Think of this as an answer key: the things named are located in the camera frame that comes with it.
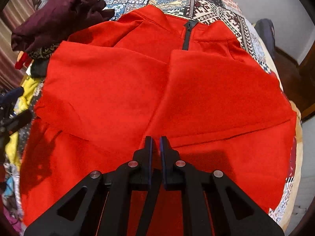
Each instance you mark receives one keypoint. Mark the patchwork patterned bedspread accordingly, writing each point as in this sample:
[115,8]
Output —
[204,11]

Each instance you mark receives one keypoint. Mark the yellow garment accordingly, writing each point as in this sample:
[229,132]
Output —
[29,86]

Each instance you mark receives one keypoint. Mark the red parrot plush toy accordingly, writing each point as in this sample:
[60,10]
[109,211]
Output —
[23,60]

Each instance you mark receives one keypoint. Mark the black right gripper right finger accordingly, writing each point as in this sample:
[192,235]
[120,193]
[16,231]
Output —
[212,204]

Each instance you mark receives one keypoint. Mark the red jacket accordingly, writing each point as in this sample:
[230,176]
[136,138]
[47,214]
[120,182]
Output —
[151,74]

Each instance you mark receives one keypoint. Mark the black patterned garment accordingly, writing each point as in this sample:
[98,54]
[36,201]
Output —
[40,59]

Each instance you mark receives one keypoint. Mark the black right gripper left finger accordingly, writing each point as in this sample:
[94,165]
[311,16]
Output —
[99,204]

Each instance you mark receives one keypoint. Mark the maroon folded garment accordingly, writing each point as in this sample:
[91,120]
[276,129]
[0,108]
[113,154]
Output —
[56,21]

